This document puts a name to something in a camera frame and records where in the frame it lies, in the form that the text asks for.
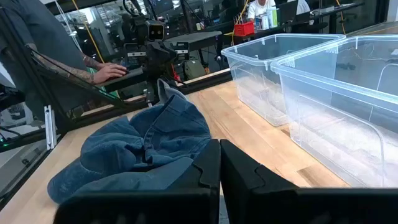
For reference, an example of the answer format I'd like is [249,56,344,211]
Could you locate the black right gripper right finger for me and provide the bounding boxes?
[220,139,398,224]

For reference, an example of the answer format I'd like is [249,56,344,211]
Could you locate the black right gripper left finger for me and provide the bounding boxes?
[52,139,221,224]

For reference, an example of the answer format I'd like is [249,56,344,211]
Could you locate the blue denim cap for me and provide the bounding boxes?
[47,94,213,205]

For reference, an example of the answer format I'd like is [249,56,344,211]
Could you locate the person's forearm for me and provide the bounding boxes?
[26,43,96,85]

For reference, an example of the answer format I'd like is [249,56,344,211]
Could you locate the clear plastic container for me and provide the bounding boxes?
[270,34,398,189]
[221,33,346,127]

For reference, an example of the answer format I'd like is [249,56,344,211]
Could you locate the green backpack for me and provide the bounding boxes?
[183,58,207,80]

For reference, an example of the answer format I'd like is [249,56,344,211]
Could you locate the black background desk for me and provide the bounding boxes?
[164,30,223,53]

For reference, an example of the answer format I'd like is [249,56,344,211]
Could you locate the dark grey desk tray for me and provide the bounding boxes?
[95,67,147,93]

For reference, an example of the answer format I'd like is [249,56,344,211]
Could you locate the person's hand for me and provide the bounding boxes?
[92,62,128,85]

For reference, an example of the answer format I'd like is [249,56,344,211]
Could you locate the red basket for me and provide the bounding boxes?
[233,21,256,37]

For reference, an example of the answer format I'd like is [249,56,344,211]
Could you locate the person in white shirt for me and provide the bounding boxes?
[247,0,278,22]

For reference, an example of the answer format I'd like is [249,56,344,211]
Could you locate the white bottles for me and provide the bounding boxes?
[254,6,279,31]

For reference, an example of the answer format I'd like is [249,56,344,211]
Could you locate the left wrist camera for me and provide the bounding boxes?
[145,20,166,42]

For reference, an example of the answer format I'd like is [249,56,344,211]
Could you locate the hanging yellow cable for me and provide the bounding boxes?
[71,0,106,64]

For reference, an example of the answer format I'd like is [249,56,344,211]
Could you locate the silver metal bracket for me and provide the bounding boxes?
[43,105,58,151]

